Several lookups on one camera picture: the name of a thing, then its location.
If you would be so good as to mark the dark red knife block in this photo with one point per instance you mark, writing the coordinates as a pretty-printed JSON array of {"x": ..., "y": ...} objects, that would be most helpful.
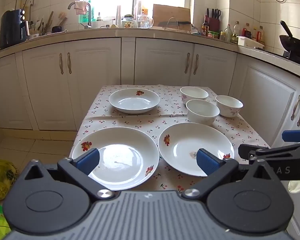
[{"x": 213, "y": 22}]

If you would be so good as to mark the red label condiment bottle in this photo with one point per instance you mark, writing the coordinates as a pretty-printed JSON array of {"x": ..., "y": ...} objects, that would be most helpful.
[{"x": 246, "y": 31}]

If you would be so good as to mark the pink dish cloth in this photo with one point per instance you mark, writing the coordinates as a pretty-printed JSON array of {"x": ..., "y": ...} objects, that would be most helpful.
[{"x": 80, "y": 7}]

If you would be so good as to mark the grey kitchen countertop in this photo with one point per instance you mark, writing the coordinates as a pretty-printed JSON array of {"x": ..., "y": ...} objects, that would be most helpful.
[{"x": 165, "y": 33}]

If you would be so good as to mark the utensil holder with chopsticks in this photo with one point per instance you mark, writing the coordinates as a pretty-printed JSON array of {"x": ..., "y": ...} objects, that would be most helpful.
[{"x": 43, "y": 25}]

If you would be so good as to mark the labelled glass jar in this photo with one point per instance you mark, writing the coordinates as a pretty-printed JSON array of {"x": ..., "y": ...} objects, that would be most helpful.
[{"x": 129, "y": 22}]

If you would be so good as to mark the white floral bowl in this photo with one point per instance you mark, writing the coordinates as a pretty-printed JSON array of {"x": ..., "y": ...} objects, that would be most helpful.
[
  {"x": 193, "y": 92},
  {"x": 228, "y": 107},
  {"x": 202, "y": 115}
]

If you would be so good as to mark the green dish soap bottle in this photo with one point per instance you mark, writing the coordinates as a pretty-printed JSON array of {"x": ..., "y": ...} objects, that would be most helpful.
[{"x": 84, "y": 17}]

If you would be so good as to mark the person's right hand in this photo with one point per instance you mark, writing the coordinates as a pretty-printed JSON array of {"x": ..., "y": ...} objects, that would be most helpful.
[{"x": 296, "y": 186}]

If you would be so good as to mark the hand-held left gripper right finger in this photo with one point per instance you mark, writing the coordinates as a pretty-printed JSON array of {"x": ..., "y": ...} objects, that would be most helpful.
[{"x": 207, "y": 163}]

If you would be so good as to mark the wooden cutting board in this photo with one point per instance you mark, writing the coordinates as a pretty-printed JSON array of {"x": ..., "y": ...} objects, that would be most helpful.
[{"x": 171, "y": 12}]

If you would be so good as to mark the black wok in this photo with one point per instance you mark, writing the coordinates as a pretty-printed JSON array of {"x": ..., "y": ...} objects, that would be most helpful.
[{"x": 293, "y": 43}]

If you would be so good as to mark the orange label bottle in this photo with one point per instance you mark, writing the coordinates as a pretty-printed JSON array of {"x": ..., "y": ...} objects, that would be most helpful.
[{"x": 144, "y": 8}]

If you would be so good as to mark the chrome kitchen faucet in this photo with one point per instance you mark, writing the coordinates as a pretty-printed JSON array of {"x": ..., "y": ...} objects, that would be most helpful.
[{"x": 89, "y": 12}]

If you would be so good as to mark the white plastic container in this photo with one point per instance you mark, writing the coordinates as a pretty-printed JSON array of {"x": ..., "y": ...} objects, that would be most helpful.
[{"x": 250, "y": 42}]

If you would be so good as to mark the dark sauce bottle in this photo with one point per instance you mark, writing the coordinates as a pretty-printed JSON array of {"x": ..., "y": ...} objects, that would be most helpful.
[{"x": 205, "y": 27}]

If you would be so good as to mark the yellow plastic bag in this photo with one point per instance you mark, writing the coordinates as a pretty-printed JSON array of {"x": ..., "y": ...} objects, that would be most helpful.
[{"x": 2, "y": 177}]

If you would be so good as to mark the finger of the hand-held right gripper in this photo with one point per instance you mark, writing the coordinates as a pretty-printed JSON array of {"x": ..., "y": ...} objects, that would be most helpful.
[
  {"x": 295, "y": 135},
  {"x": 246, "y": 151}
]

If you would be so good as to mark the gas stove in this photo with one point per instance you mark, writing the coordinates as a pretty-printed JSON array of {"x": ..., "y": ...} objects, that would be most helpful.
[{"x": 297, "y": 58}]

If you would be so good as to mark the white kitchen cabinets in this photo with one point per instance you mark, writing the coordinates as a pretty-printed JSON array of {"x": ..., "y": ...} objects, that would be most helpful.
[{"x": 90, "y": 85}]

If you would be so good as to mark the cherry print tablecloth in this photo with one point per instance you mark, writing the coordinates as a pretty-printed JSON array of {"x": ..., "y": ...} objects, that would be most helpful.
[{"x": 140, "y": 123}]

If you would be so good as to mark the clear glass pitcher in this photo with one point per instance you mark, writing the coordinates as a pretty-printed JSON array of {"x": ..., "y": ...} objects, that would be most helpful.
[{"x": 145, "y": 21}]

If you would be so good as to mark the black air fryer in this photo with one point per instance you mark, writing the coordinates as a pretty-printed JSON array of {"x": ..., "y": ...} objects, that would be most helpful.
[{"x": 12, "y": 28}]

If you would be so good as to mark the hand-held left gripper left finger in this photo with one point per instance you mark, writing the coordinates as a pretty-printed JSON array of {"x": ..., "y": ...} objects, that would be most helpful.
[{"x": 88, "y": 160}]

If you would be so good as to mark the yellow oil bottle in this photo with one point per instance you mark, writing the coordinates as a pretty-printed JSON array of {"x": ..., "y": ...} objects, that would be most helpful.
[{"x": 260, "y": 33}]

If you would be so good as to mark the clear oil bottle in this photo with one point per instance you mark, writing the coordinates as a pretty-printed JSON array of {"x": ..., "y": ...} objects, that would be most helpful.
[
  {"x": 228, "y": 33},
  {"x": 236, "y": 31}
]

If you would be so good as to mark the white fruit print plate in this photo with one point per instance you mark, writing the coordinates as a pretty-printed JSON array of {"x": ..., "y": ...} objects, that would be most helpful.
[
  {"x": 132, "y": 102},
  {"x": 182, "y": 145},
  {"x": 125, "y": 155}
]

